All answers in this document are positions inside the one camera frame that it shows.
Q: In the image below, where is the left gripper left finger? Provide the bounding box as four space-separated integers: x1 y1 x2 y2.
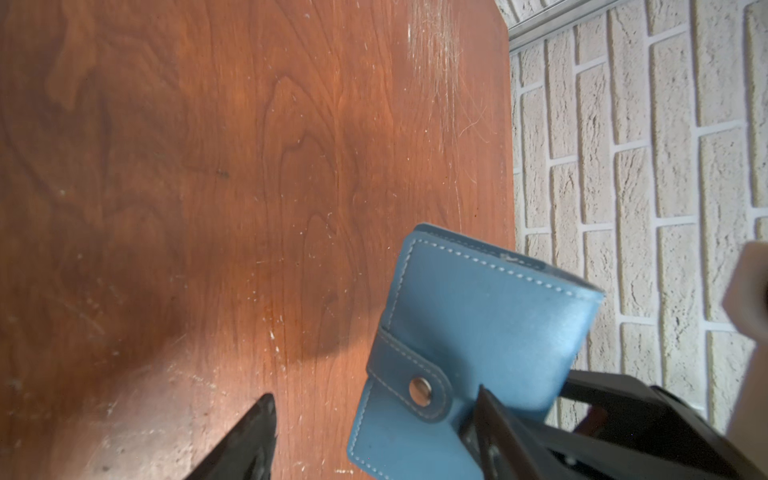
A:
186 393 277 480

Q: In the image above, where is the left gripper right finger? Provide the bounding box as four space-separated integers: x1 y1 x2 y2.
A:
459 386 576 479

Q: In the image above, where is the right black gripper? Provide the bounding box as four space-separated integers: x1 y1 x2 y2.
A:
527 370 766 479

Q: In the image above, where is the blue leather card holder wallet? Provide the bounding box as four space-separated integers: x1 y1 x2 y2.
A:
347 223 604 479

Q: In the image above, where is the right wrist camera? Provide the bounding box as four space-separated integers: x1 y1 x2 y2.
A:
722 241 767 470

